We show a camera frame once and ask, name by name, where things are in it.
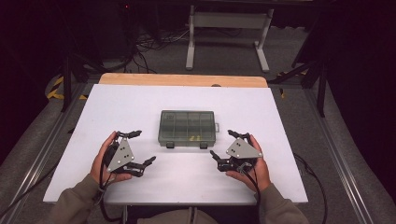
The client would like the black floor cable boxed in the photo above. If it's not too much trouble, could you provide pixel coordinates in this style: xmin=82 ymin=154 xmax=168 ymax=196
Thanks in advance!
xmin=0 ymin=161 xmax=60 ymax=218
xmin=293 ymin=151 xmax=329 ymax=224

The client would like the person's left hand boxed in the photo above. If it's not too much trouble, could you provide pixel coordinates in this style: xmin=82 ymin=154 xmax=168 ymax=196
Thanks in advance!
xmin=90 ymin=131 xmax=134 ymax=185

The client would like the yellow black floor tape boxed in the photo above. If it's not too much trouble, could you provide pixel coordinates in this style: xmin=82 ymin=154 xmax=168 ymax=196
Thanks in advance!
xmin=46 ymin=76 xmax=89 ymax=101

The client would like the aluminium floor rail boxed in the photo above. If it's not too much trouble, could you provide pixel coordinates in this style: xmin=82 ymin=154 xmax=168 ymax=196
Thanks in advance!
xmin=0 ymin=82 xmax=92 ymax=224
xmin=303 ymin=88 xmax=375 ymax=224

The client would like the hand-held gripper cable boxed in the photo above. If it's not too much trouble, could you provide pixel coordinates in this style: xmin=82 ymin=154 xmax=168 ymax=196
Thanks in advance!
xmin=97 ymin=161 xmax=123 ymax=224
xmin=238 ymin=164 xmax=263 ymax=224

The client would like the black metal stand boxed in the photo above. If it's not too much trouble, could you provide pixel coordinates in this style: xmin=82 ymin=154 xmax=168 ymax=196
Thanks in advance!
xmin=267 ymin=59 xmax=328 ymax=119
xmin=60 ymin=54 xmax=106 ymax=114

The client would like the left hand-held gripper cable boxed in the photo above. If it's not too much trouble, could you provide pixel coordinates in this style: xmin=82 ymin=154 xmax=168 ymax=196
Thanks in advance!
xmin=97 ymin=161 xmax=123 ymax=224

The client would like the person's right hand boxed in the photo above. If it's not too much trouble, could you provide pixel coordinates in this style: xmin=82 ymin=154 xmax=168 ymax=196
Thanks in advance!
xmin=225 ymin=133 xmax=272 ymax=192

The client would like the grey plastic compartment box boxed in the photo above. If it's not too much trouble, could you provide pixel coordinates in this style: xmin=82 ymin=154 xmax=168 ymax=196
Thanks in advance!
xmin=157 ymin=109 xmax=220 ymax=149

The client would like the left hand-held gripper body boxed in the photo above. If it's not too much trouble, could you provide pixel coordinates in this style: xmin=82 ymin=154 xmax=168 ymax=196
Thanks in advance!
xmin=104 ymin=137 xmax=135 ymax=174

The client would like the person's lap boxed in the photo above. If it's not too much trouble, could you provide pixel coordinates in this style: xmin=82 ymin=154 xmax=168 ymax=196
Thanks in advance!
xmin=136 ymin=207 xmax=220 ymax=224

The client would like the right hand-held gripper cable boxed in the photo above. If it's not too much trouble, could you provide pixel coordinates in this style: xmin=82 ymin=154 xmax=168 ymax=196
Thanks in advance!
xmin=238 ymin=164 xmax=263 ymax=224

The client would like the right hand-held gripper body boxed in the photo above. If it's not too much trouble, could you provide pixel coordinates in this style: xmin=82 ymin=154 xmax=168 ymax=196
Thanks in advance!
xmin=218 ymin=137 xmax=264 ymax=173

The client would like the white board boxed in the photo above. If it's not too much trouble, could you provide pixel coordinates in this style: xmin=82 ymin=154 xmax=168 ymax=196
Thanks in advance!
xmin=42 ymin=83 xmax=309 ymax=206

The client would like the grey metal stand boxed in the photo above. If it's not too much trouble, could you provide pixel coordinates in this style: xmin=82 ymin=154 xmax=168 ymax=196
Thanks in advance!
xmin=185 ymin=4 xmax=275 ymax=74

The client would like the tangle of black floor cables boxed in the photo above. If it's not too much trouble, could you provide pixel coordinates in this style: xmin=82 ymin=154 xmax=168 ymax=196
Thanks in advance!
xmin=123 ymin=27 xmax=191 ymax=75

